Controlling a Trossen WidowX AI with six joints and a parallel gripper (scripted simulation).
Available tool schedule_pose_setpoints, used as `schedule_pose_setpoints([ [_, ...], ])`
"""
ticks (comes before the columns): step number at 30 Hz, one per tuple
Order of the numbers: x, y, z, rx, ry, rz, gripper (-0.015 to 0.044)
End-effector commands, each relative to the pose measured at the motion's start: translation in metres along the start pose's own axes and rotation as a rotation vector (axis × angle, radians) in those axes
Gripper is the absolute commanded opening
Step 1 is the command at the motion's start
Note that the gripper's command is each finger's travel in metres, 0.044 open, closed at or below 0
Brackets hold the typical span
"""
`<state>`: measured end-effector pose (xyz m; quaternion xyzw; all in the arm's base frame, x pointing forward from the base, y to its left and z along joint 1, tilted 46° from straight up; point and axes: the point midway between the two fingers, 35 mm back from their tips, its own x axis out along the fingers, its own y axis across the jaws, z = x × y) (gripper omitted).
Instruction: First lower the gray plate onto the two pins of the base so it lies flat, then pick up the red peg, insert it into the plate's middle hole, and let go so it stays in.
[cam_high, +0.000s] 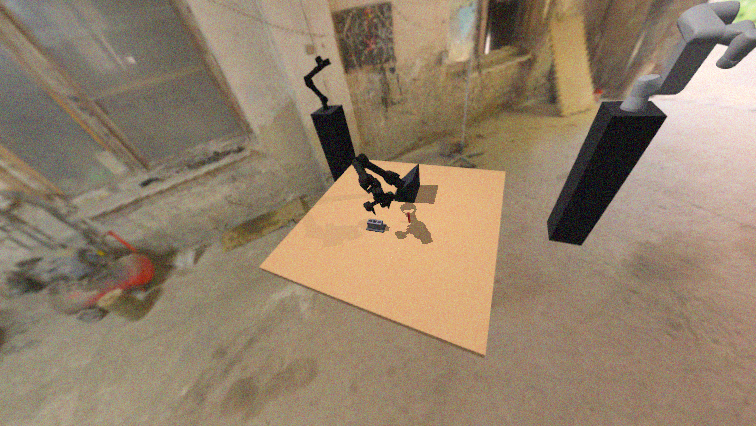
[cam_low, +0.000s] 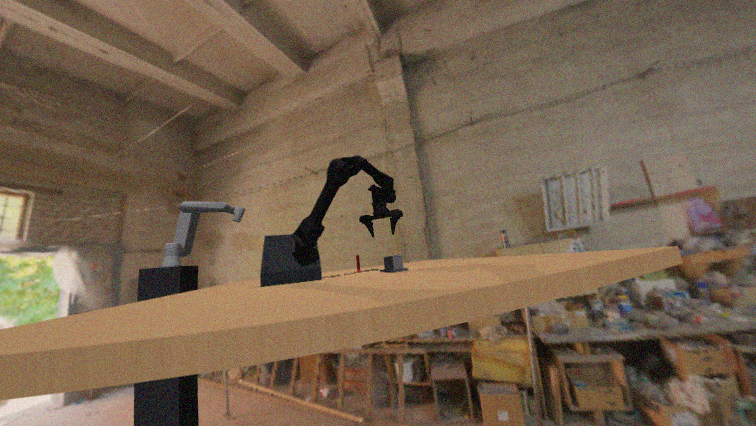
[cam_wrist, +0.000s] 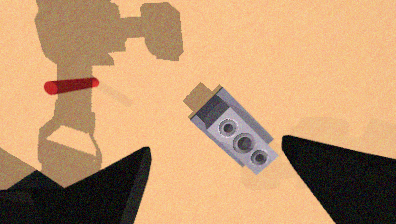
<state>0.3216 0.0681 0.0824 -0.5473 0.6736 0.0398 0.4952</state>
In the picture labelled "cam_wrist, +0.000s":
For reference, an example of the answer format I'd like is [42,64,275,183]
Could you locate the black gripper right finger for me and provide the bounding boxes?
[281,135,396,224]

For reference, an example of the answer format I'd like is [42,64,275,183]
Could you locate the red peg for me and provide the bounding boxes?
[44,78,99,95]

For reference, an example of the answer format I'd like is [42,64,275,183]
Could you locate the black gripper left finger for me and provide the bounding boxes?
[0,146,152,224]

